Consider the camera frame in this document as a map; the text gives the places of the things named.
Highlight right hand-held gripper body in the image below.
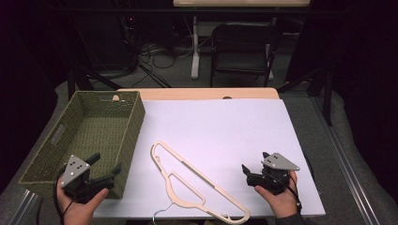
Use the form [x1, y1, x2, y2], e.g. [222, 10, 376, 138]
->
[246, 152, 300, 196]

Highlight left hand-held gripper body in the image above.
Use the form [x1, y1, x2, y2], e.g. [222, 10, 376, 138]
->
[59, 154, 115, 204]

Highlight person's right hand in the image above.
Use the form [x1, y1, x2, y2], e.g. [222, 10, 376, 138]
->
[253, 170, 300, 219]

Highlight person's left hand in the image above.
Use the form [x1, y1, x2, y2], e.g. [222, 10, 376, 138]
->
[56, 176, 110, 225]

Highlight green woven basket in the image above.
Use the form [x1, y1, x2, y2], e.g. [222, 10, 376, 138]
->
[18, 90, 146, 201]

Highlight white board mat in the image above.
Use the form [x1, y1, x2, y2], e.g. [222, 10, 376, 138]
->
[93, 98, 327, 219]

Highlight beige clothes hanger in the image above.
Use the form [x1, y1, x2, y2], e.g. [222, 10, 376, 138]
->
[149, 140, 252, 225]

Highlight black metal stand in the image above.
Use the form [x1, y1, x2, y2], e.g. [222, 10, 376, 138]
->
[276, 67, 334, 128]
[66, 66, 124, 101]

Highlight light wooden table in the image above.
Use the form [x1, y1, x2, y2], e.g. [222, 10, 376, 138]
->
[112, 87, 281, 101]

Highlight black folding chair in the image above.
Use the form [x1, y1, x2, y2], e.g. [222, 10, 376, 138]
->
[209, 22, 283, 89]

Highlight white desk leg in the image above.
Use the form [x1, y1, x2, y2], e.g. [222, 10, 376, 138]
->
[191, 15, 202, 81]

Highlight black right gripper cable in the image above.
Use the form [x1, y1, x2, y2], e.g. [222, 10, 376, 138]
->
[268, 172, 304, 215]

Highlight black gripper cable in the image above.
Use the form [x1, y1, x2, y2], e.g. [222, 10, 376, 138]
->
[268, 172, 304, 215]
[52, 168, 77, 225]

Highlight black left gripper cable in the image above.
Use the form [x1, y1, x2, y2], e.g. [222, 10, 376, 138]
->
[52, 168, 77, 225]

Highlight aluminium rail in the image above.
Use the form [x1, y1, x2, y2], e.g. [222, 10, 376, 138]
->
[8, 188, 39, 225]
[312, 93, 382, 225]

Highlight black floor cables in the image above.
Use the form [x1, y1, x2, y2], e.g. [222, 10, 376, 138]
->
[123, 15, 192, 89]

